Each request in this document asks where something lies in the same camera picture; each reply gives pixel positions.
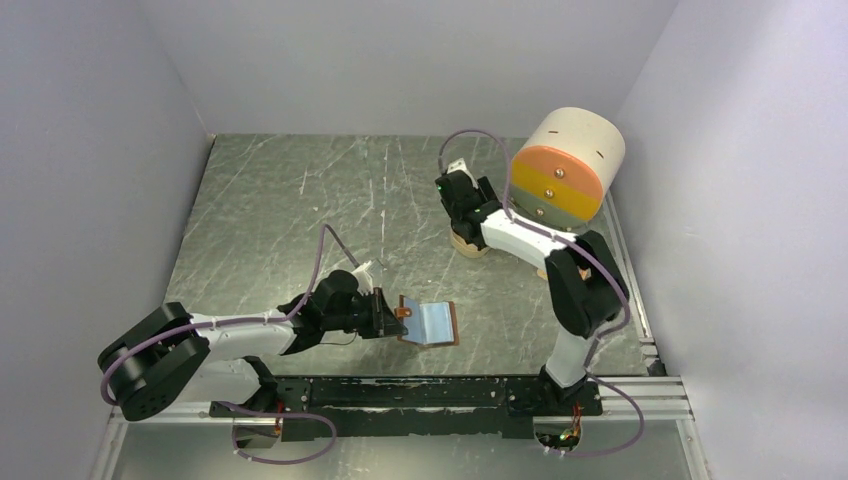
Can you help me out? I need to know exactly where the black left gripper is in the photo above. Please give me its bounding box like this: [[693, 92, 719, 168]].
[[323, 286, 408, 338]]

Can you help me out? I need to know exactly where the beige plastic tray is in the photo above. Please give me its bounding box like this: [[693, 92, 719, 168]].
[[450, 230, 491, 259]]

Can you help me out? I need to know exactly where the brown leather card holder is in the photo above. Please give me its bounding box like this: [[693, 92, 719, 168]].
[[395, 295, 459, 348]]

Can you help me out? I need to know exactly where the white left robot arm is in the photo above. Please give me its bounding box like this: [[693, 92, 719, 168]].
[[97, 270, 420, 421]]

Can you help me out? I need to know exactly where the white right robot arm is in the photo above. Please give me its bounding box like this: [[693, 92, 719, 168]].
[[435, 160, 629, 414]]

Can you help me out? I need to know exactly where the round pastel drawer box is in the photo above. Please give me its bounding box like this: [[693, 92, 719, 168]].
[[509, 107, 626, 230]]

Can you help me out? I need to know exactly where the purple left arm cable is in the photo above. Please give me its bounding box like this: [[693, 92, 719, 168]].
[[99, 223, 386, 466]]

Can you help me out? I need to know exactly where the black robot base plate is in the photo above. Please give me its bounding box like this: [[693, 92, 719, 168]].
[[209, 374, 603, 442]]

